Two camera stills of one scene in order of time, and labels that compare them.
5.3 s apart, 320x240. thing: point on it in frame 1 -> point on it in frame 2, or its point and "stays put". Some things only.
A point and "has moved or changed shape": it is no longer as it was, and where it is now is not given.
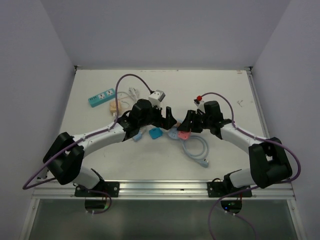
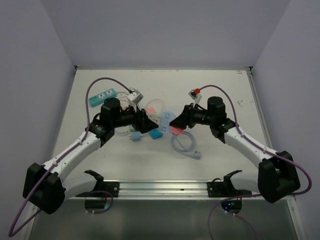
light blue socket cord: [201, 157] -> [195, 156]
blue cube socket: [155, 133] stays put
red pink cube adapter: [183, 135] has moved or changed shape
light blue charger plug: [138, 137] stays put
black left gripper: [166, 122] -> [147, 124]
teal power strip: [102, 97] stays put
